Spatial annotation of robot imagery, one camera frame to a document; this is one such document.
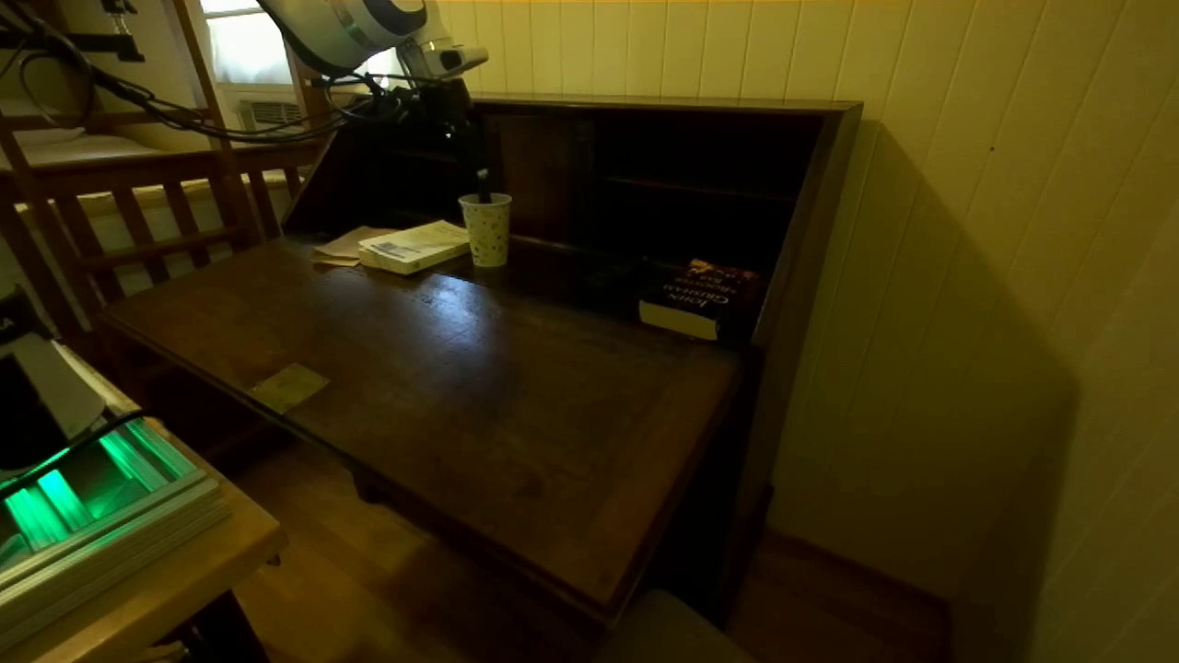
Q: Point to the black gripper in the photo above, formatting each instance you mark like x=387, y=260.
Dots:
x=425, y=115

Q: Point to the black marker pen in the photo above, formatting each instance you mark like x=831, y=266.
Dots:
x=484, y=184

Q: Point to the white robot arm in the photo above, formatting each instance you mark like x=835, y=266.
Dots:
x=400, y=54

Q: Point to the white dotted paper cup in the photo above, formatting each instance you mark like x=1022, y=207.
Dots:
x=489, y=229

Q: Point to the white paperback book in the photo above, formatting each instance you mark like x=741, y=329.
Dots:
x=414, y=246

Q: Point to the brown paper envelope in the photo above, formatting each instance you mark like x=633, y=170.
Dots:
x=344, y=246

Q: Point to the white framed window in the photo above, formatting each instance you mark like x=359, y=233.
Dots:
x=246, y=44

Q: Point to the dark wooden secretary desk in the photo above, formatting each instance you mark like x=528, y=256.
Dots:
x=526, y=413

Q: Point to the small beige paper note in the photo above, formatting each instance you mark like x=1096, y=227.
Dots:
x=290, y=389

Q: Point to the dark wooden chair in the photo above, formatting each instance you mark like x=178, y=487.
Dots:
x=77, y=229

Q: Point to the wooden side table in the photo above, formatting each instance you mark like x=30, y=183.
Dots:
x=168, y=590

